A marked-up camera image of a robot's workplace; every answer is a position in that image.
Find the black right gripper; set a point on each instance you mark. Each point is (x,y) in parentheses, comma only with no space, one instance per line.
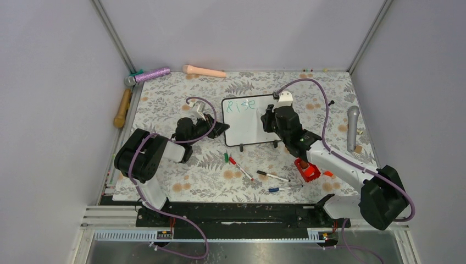
(266,119)

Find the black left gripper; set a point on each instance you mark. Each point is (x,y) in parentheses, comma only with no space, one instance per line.
(209,121)

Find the white whiteboard black frame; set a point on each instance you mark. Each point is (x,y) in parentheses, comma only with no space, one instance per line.
(245,126)

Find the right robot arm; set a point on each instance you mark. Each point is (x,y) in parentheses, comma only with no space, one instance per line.
(381,195)

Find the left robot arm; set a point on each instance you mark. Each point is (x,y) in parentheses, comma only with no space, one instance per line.
(140,156)

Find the red marker pen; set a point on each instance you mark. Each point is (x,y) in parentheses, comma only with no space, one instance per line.
(232,161)

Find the black marker pen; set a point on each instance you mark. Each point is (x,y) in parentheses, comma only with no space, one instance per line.
(263,175)

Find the red plastic box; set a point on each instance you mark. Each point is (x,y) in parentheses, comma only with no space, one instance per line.
(308,171)

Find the small orange block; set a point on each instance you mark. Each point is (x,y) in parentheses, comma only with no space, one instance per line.
(328,173)

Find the pink microphone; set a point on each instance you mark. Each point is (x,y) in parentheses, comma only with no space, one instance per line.
(189,69)

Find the blue marker pen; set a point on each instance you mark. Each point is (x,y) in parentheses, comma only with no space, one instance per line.
(274,190)

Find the silver microphone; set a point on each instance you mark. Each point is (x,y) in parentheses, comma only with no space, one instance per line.
(352,120)

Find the purple glitter microphone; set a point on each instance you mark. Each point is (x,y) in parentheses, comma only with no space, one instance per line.
(142,76)

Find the small wooden cube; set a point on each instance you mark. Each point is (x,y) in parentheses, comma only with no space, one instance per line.
(358,149)

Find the gold microphone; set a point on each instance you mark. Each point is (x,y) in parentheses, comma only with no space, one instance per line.
(120,117)

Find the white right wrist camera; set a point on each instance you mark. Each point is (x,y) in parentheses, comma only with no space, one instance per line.
(285,100)

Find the whiteboard wire stand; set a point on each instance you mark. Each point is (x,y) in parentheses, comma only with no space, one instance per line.
(274,144)

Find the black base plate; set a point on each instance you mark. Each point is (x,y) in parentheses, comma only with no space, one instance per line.
(240,220)

